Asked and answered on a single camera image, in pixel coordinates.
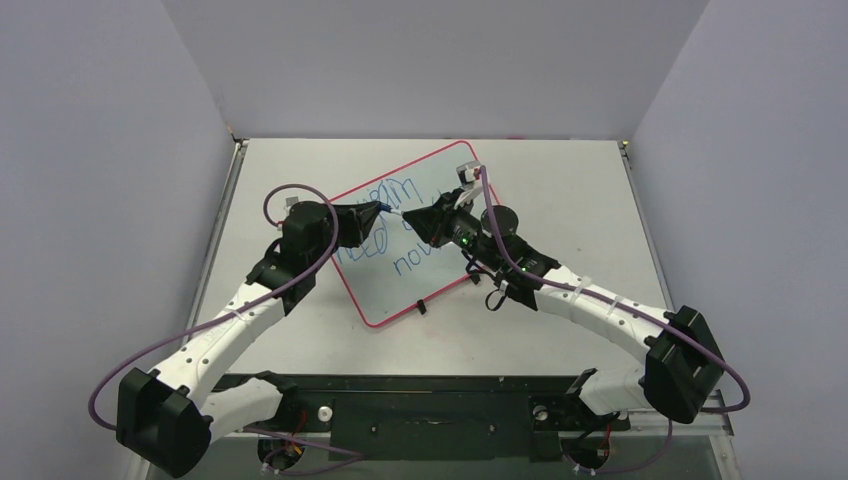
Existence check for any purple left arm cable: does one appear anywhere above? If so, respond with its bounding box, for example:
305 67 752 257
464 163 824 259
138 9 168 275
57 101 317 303
87 183 364 478

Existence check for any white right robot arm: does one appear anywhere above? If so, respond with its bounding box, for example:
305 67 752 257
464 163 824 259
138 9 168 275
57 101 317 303
402 191 723 427

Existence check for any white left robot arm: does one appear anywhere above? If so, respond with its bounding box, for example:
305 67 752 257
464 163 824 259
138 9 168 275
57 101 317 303
116 201 389 478

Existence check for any red-framed whiteboard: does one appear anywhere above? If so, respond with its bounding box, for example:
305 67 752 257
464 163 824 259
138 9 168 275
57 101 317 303
331 140 477 328

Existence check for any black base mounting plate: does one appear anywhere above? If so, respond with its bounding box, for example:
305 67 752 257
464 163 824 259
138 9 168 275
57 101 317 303
254 372 604 462

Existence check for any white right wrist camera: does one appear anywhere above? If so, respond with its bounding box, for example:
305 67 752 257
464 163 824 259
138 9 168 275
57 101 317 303
454 160 483 209

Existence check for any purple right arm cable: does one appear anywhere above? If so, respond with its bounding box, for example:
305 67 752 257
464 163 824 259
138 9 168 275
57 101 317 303
478 165 752 475

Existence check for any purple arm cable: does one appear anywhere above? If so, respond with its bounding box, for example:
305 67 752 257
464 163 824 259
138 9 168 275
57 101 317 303
87 183 364 478
478 165 752 475

